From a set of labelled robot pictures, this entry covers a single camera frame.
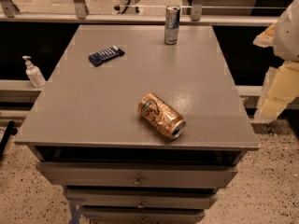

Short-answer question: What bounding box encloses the top grey drawer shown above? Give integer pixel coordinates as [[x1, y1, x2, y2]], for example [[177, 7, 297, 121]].
[[36, 161, 237, 189]]

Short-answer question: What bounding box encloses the white pump sanitizer bottle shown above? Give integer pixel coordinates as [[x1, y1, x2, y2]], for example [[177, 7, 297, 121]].
[[22, 56, 46, 88]]

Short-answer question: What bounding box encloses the orange crushed soda can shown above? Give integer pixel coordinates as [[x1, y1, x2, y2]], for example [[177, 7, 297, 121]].
[[137, 93, 186, 139]]

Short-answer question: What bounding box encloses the silver blue energy drink can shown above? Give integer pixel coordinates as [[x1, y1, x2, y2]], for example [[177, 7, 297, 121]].
[[164, 5, 180, 45]]

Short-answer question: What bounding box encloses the bottom grey drawer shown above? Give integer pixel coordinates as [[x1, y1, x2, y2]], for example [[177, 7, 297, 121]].
[[80, 207, 205, 223]]

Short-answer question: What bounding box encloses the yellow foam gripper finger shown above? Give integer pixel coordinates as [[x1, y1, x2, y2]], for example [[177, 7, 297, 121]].
[[253, 22, 277, 48], [254, 61, 299, 121]]

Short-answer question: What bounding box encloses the black bar at left edge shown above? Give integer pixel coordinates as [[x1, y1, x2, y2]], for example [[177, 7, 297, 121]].
[[0, 120, 18, 159]]

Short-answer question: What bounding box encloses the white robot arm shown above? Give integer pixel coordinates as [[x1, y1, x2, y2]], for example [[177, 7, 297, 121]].
[[253, 0, 299, 123]]

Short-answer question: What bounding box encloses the blue rxbar blueberry bar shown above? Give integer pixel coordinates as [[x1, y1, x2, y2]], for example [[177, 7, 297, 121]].
[[89, 46, 125, 67]]

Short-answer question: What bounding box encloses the middle grey drawer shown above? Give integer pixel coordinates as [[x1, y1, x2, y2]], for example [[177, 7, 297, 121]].
[[64, 189, 217, 209]]

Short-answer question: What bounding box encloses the grey drawer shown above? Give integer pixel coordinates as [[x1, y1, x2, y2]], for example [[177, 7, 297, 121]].
[[80, 207, 205, 223], [36, 161, 237, 189], [64, 189, 217, 209]]

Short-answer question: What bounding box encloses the grey drawer cabinet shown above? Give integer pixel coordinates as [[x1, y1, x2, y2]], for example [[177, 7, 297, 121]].
[[13, 23, 261, 224]]

